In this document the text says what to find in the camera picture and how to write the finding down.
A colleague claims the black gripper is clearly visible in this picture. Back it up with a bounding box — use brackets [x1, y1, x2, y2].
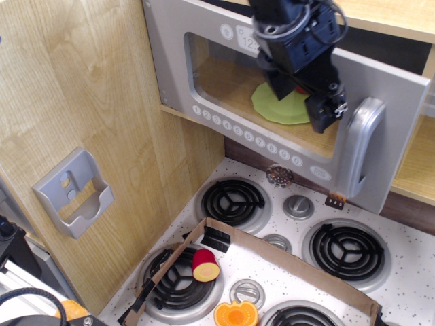
[253, 1, 348, 134]

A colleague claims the silver toy microwave door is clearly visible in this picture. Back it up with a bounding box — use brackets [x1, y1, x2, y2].
[143, 1, 430, 213]

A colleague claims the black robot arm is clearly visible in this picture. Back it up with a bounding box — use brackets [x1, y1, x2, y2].
[249, 1, 349, 133]

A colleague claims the red toy strawberry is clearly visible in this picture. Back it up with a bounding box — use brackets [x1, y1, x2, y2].
[296, 86, 307, 94]

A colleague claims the green toy plate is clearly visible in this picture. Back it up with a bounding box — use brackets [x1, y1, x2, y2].
[251, 82, 310, 125]

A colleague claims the hanging silver toy strainer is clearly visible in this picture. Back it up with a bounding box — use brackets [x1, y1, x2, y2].
[266, 164, 294, 188]

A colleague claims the hanging toy spatula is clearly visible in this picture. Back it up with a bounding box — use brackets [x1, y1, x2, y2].
[325, 192, 347, 211]

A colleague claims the silver back stove knob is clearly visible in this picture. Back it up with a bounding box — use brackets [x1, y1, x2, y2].
[283, 195, 315, 220]

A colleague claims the silver stove knob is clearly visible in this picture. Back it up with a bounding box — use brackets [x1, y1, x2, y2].
[229, 278, 266, 310]
[283, 195, 315, 220]
[263, 234, 292, 253]

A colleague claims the back left stove burner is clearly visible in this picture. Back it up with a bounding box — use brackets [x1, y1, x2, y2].
[194, 177, 272, 234]

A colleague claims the silver middle stove knob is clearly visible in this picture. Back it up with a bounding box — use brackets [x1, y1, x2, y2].
[263, 234, 292, 253]

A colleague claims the brown cardboard barrier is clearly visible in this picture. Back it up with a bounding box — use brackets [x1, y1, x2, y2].
[118, 217, 384, 325]

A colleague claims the back right stove burner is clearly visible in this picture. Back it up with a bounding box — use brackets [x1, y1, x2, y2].
[301, 219, 392, 293]

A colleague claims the red yellow toy fruit piece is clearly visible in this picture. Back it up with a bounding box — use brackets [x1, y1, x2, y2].
[192, 249, 221, 283]

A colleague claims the silver front stove knob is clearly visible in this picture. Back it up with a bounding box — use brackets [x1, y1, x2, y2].
[229, 278, 266, 310]

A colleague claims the front right stove burner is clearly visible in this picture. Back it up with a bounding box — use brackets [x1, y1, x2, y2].
[259, 300, 344, 326]

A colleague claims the orange toy pumpkin half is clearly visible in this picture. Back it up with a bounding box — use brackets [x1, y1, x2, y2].
[213, 301, 259, 326]

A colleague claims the orange toy food piece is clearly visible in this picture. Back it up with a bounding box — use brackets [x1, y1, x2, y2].
[61, 300, 89, 321]

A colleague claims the black equipment on left edge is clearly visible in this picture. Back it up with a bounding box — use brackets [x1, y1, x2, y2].
[1, 215, 42, 278]

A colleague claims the grey wall phone holder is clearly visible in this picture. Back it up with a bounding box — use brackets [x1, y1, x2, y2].
[32, 147, 114, 239]

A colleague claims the black braided cable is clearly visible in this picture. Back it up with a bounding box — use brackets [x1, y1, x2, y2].
[0, 287, 67, 326]

